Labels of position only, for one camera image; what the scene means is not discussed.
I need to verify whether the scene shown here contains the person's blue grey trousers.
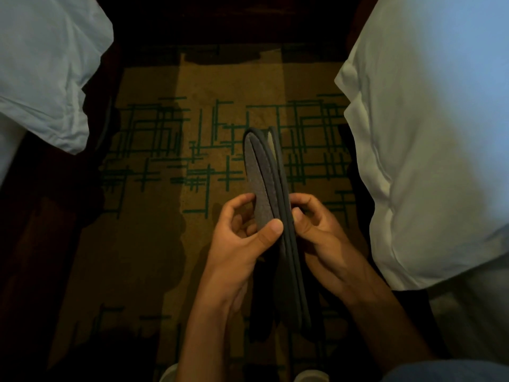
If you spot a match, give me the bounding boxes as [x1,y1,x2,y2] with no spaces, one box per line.
[381,359,509,382]

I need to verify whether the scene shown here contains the person's right forearm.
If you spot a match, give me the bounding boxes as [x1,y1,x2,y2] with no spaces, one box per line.
[349,284,436,372]

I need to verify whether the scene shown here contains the person's left hand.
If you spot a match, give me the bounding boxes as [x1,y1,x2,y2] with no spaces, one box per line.
[198,193,284,311]

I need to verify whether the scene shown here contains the dark wooden bed frame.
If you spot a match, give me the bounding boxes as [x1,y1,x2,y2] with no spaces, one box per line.
[0,40,124,382]

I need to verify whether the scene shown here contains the dark wooden nightstand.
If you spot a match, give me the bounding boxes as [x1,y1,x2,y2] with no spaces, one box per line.
[95,0,378,52]

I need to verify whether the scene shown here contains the person's right hand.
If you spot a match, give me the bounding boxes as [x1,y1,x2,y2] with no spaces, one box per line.
[289,192,383,305]

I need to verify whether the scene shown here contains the person's left forearm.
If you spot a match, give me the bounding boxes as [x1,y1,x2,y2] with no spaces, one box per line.
[174,300,240,382]

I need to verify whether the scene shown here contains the white shoe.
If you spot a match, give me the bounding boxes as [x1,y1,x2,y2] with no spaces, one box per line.
[159,363,180,382]
[293,369,331,382]

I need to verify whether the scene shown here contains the white bed sheet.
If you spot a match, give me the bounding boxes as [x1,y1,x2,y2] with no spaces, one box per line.
[429,252,509,367]
[0,114,28,188]

